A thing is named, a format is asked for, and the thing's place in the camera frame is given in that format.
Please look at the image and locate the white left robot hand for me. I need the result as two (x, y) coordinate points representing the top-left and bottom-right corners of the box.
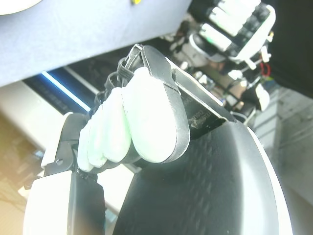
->
(23, 43), (294, 235)

